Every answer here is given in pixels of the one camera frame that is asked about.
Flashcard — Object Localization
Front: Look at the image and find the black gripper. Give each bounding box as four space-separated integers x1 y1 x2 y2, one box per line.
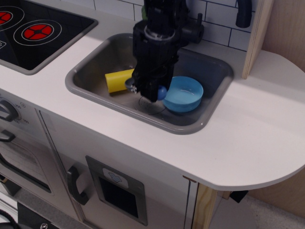
132 21 179 102

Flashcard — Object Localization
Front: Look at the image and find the blue handled grey spoon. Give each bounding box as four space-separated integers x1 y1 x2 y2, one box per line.
124 78 167 101

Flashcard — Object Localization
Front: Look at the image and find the blue plastic bowl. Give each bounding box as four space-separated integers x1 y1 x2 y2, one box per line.
162 76 204 113

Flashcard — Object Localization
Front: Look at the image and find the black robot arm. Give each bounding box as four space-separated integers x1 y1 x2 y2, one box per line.
132 0 188 102

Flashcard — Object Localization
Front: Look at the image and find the grey plastic sink basin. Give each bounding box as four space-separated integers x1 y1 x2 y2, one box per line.
65 33 234 135

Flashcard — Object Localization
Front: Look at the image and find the yellow squeeze bottle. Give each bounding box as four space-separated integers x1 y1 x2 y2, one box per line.
104 69 134 93

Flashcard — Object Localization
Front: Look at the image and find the black toy faucet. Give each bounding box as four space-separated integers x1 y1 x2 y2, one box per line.
183 0 255 51

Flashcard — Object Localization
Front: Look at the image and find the green toy bell pepper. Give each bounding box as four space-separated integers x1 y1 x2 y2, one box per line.
141 5 148 21

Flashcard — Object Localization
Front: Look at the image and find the grey ice dispenser panel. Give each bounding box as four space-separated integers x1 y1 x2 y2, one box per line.
86 156 148 226

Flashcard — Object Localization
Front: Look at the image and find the black toy stovetop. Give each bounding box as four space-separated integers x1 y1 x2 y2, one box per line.
0 0 98 75

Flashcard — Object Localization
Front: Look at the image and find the light wood side panel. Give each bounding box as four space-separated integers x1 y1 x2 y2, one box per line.
242 0 274 79

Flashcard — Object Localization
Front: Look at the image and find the grey oven knob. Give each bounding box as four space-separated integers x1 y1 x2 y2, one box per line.
0 100 19 122

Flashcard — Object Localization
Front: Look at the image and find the dark grey cabinet door handle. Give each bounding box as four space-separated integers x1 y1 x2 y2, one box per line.
66 166 89 206

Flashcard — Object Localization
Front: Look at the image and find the grey oven door handle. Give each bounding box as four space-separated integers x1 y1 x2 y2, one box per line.
0 130 15 142

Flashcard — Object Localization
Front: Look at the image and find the black cable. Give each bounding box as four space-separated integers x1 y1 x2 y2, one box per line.
0 208 17 229

